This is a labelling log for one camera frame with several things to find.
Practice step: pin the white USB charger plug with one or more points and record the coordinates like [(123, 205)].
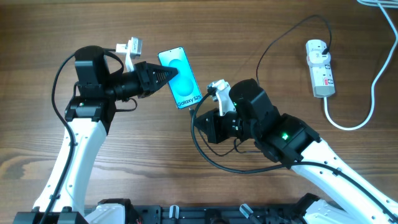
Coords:
[(317, 59)]

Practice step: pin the white power strip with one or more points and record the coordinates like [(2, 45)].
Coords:
[(321, 77)]

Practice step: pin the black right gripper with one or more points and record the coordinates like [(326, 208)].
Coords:
[(216, 125)]

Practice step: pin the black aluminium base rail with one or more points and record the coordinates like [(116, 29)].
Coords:
[(214, 214)]

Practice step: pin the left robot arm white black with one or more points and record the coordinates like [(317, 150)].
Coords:
[(87, 121)]

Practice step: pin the blue Galaxy smartphone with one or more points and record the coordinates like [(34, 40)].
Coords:
[(183, 86)]

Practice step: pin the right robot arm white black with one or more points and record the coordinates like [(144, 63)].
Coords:
[(246, 112)]

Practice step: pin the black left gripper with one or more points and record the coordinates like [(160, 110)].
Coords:
[(143, 79)]

